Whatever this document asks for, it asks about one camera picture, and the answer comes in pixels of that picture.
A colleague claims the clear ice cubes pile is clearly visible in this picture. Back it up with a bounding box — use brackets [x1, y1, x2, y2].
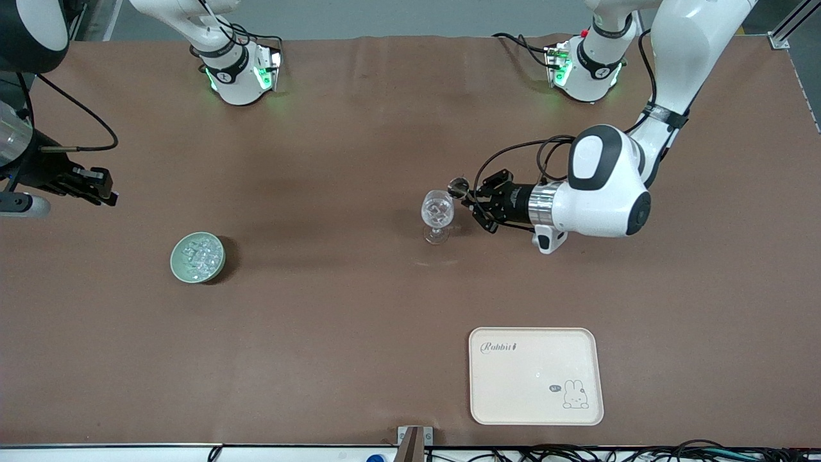
[177, 235, 223, 278]

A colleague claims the right arm base control box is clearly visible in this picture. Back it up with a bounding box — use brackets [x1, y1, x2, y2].
[253, 45, 284, 92]

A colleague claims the left arm base control box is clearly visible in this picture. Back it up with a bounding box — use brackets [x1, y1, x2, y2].
[544, 42, 573, 89]

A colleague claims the clear wine glass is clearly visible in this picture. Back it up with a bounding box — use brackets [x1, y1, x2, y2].
[420, 190, 455, 245]

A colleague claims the pale green bowl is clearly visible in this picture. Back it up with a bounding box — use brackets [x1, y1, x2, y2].
[169, 232, 226, 284]

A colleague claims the cream rabbit print tray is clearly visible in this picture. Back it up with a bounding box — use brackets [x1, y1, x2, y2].
[468, 327, 605, 426]

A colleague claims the brown table cover mat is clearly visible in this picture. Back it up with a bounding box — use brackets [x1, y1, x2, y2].
[0, 35, 821, 449]

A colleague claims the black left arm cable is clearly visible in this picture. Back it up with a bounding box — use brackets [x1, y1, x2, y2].
[473, 29, 658, 193]

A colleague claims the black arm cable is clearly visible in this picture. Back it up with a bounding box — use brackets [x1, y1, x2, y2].
[473, 29, 658, 193]
[16, 73, 119, 152]

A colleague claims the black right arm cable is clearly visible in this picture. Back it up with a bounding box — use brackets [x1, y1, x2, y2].
[16, 73, 119, 152]

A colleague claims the black base power cable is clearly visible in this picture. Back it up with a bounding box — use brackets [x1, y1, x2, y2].
[492, 32, 554, 66]

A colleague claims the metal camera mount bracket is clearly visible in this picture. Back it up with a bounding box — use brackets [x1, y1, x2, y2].
[396, 425, 434, 462]

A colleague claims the black cable bundle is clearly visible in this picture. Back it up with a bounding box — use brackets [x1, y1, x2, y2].
[427, 440, 821, 462]

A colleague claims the aluminium frame profile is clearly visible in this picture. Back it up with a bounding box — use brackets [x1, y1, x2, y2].
[768, 0, 821, 50]

